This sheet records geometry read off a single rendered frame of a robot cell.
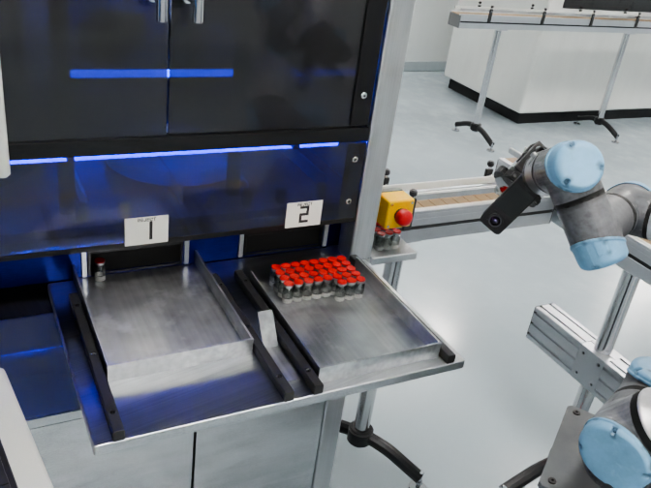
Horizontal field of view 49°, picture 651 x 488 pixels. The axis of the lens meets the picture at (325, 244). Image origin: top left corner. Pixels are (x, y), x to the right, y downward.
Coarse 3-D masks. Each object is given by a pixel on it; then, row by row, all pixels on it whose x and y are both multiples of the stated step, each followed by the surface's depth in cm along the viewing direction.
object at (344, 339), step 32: (256, 288) 148; (384, 288) 152; (288, 320) 136; (320, 320) 143; (352, 320) 144; (384, 320) 146; (416, 320) 142; (320, 352) 133; (352, 352) 135; (384, 352) 136; (416, 352) 134
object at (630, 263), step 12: (516, 156) 224; (552, 216) 210; (636, 240) 185; (648, 240) 186; (636, 252) 185; (648, 252) 182; (624, 264) 189; (636, 264) 185; (648, 264) 182; (636, 276) 186; (648, 276) 183
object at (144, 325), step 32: (96, 288) 143; (128, 288) 145; (160, 288) 146; (192, 288) 148; (96, 320) 133; (128, 320) 135; (160, 320) 136; (192, 320) 137; (224, 320) 139; (128, 352) 126; (160, 352) 127; (192, 352) 124; (224, 352) 128
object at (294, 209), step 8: (312, 200) 153; (320, 200) 154; (288, 208) 151; (296, 208) 152; (304, 208) 153; (312, 208) 154; (320, 208) 155; (288, 216) 152; (296, 216) 153; (304, 216) 154; (312, 216) 155; (320, 216) 156; (288, 224) 153; (296, 224) 154; (304, 224) 155; (312, 224) 156
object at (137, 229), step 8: (152, 216) 137; (160, 216) 138; (168, 216) 139; (128, 224) 136; (136, 224) 136; (144, 224) 137; (152, 224) 138; (160, 224) 139; (168, 224) 140; (128, 232) 137; (136, 232) 137; (144, 232) 138; (152, 232) 139; (160, 232) 140; (168, 232) 140; (128, 240) 137; (136, 240) 138; (144, 240) 139; (152, 240) 140; (160, 240) 141
